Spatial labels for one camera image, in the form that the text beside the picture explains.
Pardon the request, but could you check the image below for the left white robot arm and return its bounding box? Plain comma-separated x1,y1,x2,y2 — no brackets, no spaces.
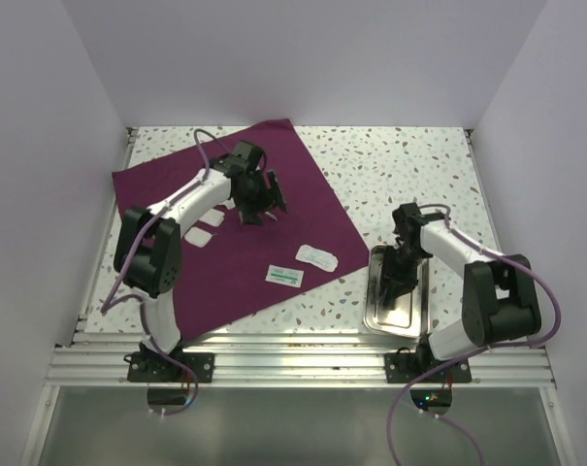
101,141,287,382

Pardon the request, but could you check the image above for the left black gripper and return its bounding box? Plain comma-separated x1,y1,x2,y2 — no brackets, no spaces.
233,169,286,225

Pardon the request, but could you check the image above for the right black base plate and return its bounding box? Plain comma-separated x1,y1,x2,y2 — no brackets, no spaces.
383,347,473,383

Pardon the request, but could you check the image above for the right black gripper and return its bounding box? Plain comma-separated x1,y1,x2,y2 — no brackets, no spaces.
379,244,428,299

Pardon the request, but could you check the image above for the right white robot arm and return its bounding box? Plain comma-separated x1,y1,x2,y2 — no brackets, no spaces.
378,203,541,382

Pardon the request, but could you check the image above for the green white suture packet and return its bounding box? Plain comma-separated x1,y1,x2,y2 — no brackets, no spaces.
265,265,304,288

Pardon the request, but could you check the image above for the clear plastic syringe packet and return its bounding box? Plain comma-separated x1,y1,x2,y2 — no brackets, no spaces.
295,245,339,273

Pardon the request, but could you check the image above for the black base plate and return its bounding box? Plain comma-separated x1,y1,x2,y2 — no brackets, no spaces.
383,347,473,383
123,344,215,383

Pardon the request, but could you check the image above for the steel instrument tray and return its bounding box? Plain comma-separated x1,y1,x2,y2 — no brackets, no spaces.
362,244,429,339

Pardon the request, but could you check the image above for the purple cloth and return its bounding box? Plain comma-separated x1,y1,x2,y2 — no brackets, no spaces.
111,117,370,344

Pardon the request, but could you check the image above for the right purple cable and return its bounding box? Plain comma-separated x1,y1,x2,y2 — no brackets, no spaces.
387,202,564,466

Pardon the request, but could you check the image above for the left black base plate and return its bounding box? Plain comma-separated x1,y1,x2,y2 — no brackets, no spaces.
123,344,215,383

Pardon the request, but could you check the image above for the aluminium frame rail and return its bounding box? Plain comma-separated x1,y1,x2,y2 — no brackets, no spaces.
44,332,555,388

